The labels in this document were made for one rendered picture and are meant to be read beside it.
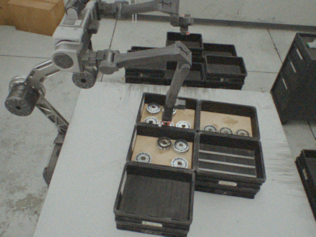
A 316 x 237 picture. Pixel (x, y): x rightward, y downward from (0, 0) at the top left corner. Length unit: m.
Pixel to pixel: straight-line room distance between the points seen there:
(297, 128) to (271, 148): 1.32
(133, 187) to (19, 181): 1.41
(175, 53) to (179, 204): 0.82
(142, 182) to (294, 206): 0.94
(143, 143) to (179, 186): 0.37
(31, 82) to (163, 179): 1.10
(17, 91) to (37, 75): 0.17
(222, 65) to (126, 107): 1.31
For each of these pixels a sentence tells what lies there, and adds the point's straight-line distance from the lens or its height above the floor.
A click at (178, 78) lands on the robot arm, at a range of 1.50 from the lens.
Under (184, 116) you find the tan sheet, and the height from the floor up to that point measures 0.83.
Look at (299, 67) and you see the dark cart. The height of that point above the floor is 0.70.
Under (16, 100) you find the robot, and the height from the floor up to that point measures 0.95.
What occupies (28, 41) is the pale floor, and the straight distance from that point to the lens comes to 4.46.
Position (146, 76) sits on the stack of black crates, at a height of 0.50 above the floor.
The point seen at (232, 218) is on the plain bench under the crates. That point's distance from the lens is 1.82.
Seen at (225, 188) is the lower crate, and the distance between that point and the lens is 1.82.
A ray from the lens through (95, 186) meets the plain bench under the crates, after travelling 1.86.
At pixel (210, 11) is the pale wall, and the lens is 4.75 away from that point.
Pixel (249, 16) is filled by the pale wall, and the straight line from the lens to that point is 4.91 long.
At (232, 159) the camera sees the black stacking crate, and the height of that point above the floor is 0.83.
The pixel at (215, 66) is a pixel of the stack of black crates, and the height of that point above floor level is 0.49.
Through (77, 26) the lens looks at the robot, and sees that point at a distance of 1.58.
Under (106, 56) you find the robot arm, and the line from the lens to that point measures 1.45.
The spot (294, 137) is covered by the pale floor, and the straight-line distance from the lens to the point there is 3.38.
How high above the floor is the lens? 2.30
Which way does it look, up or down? 47 degrees down
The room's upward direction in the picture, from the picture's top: 6 degrees clockwise
